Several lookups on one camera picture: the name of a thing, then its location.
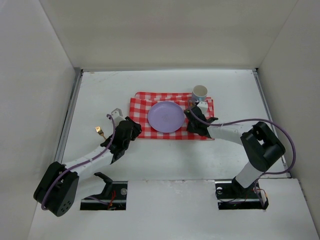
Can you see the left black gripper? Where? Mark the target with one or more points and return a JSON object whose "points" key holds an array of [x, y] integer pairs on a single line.
{"points": [[133, 126]]}

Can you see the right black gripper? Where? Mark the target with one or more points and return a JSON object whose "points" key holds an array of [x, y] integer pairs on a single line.
{"points": [[192, 115]]}

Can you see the gold fork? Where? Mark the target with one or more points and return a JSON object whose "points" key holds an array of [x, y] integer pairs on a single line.
{"points": [[100, 132]]}

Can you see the red white checkered cloth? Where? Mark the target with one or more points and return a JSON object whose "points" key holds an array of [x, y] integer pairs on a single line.
{"points": [[141, 104]]}

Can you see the purple plastic plate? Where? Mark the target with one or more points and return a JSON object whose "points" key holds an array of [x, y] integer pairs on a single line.
{"points": [[166, 117]]}

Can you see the blue white mug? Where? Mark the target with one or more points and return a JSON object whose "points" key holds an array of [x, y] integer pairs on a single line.
{"points": [[199, 93]]}

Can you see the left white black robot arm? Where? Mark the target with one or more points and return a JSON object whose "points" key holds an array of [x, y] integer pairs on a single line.
{"points": [[57, 189]]}

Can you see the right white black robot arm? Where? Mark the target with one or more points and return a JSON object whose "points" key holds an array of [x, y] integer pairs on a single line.
{"points": [[261, 145]]}

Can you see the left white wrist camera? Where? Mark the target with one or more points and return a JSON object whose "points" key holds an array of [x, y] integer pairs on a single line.
{"points": [[117, 116]]}

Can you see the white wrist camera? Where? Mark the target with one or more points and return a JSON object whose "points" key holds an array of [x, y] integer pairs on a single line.
{"points": [[117, 116], [203, 106]]}

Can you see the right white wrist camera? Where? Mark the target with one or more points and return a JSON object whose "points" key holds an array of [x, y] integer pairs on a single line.
{"points": [[203, 106]]}

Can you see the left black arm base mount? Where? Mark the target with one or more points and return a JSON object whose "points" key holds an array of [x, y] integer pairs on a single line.
{"points": [[113, 196]]}

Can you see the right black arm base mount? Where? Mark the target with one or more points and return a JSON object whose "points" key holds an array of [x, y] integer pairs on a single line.
{"points": [[231, 195]]}

